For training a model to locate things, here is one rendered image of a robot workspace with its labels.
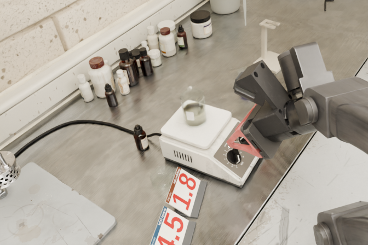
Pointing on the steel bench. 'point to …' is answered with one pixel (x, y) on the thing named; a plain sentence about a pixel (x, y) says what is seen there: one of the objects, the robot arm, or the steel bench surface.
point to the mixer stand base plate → (49, 213)
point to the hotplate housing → (204, 156)
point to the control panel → (247, 158)
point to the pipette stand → (269, 58)
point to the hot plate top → (209, 134)
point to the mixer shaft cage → (8, 169)
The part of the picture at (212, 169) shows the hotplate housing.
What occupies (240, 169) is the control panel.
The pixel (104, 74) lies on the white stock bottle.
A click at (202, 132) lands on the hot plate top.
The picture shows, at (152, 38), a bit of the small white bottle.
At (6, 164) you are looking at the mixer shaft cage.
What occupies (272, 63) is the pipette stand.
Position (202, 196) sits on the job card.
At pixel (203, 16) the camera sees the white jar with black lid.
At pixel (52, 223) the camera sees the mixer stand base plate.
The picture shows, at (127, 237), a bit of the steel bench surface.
